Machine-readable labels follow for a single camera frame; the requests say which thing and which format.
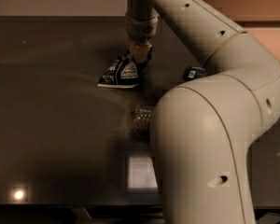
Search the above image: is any blue white chip bag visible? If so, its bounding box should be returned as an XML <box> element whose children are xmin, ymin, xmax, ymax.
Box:
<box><xmin>98</xmin><ymin>49</ymin><xmax>152</xmax><ymax>89</ymax></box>

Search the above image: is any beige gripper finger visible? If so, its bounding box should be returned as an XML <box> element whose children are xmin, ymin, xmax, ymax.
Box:
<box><xmin>128</xmin><ymin>37</ymin><xmax>152</xmax><ymax>64</ymax></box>

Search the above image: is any clear plastic water bottle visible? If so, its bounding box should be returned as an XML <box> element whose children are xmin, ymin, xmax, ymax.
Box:
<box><xmin>133</xmin><ymin>105</ymin><xmax>154</xmax><ymax>131</ymax></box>

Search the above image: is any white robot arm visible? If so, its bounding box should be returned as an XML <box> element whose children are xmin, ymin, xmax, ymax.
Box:
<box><xmin>126</xmin><ymin>0</ymin><xmax>280</xmax><ymax>224</ymax></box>

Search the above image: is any small blue snack packet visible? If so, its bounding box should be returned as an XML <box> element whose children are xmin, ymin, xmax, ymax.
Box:
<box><xmin>184</xmin><ymin>66</ymin><xmax>207</xmax><ymax>81</ymax></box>

